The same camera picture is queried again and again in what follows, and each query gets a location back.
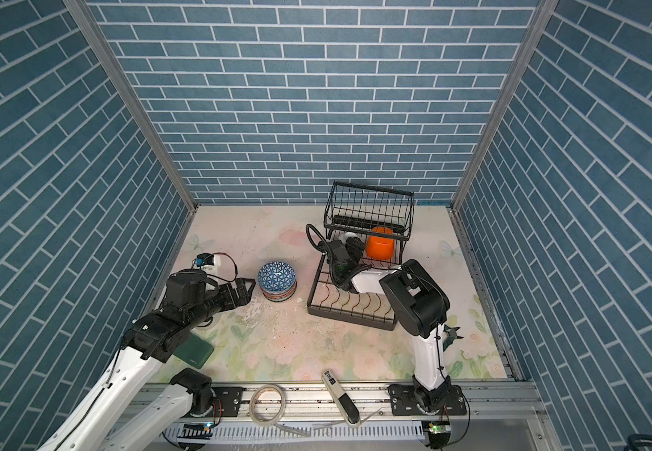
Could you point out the orange plastic bowl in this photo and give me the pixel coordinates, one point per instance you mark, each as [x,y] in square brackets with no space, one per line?
[380,244]

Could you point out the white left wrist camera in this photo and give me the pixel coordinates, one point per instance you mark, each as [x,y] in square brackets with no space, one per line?
[211,263]

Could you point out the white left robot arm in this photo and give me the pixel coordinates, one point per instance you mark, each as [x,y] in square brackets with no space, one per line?
[192,297]

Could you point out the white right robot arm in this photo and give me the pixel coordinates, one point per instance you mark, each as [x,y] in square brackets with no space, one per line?
[420,307]

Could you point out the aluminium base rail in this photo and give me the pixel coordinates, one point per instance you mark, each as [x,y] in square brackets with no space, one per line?
[501,415]

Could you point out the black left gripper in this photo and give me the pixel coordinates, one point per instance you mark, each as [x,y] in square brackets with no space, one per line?
[231,302]

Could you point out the black silver handheld scanner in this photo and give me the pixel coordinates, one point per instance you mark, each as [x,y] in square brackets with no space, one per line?
[342,400]

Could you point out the blue triangle patterned bowl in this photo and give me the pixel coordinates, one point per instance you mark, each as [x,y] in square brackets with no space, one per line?
[277,277]

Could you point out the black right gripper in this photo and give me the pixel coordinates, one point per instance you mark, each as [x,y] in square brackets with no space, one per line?
[357,249]

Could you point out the aluminium corner post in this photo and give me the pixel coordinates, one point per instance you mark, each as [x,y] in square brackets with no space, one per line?
[523,56]
[84,19]

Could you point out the black wire dish rack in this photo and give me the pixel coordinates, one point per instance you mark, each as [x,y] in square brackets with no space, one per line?
[364,228]

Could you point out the dark green sponge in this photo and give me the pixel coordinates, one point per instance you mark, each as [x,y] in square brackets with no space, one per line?
[194,351]

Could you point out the aluminium corner post right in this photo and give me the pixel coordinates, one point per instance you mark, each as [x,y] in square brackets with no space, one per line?
[523,56]

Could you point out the aluminium corner post left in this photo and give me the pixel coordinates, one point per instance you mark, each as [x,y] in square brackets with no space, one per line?
[84,19]

